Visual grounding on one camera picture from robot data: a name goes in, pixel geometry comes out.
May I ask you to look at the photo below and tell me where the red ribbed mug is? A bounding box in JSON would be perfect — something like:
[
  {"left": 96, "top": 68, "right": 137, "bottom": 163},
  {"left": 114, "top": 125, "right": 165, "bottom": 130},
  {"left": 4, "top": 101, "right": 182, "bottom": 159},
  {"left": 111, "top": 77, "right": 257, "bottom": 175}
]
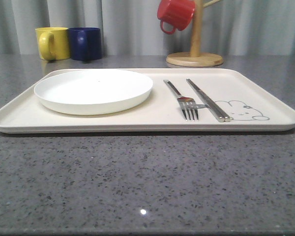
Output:
[{"left": 157, "top": 0, "right": 196, "bottom": 34}]

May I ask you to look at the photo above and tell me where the dark blue mug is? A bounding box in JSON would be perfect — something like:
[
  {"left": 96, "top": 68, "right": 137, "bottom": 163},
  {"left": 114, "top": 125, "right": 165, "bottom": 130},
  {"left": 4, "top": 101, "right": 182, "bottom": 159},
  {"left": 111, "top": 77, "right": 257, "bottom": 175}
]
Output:
[{"left": 68, "top": 28, "right": 102, "bottom": 61}]

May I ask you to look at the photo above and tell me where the silver metal fork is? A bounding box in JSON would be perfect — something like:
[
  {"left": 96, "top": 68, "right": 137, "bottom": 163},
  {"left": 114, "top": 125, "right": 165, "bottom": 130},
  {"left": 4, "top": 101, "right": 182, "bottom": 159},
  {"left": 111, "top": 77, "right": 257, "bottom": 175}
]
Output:
[{"left": 163, "top": 80, "right": 199, "bottom": 121}]

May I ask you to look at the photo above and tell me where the grey pleated curtain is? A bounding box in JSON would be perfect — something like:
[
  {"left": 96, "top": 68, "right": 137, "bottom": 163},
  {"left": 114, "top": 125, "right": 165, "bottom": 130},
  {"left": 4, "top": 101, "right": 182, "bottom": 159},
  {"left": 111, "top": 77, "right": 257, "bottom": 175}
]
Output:
[{"left": 0, "top": 0, "right": 295, "bottom": 56}]

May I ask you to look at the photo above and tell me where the white round plate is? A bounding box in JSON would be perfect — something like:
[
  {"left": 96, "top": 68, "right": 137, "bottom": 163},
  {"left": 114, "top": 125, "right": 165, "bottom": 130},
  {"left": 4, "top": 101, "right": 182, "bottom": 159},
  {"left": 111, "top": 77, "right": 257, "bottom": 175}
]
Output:
[{"left": 34, "top": 69, "right": 153, "bottom": 115}]

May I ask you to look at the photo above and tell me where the cream rabbit serving tray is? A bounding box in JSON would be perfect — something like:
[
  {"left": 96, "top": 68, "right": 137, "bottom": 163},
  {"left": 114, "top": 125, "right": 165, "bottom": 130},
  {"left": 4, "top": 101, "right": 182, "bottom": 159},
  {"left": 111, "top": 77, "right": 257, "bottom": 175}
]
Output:
[{"left": 0, "top": 68, "right": 295, "bottom": 134}]

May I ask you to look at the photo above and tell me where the yellow mug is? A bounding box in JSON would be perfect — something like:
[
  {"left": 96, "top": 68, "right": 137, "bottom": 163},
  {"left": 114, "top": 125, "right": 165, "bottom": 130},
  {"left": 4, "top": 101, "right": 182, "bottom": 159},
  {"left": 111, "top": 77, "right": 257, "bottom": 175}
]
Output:
[{"left": 35, "top": 27, "right": 70, "bottom": 61}]

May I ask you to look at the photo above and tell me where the wooden mug tree stand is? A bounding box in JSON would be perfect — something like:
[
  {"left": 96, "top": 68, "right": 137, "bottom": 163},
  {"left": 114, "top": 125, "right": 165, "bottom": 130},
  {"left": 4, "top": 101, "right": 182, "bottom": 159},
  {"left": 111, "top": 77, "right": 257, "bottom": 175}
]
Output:
[{"left": 166, "top": 0, "right": 224, "bottom": 67}]

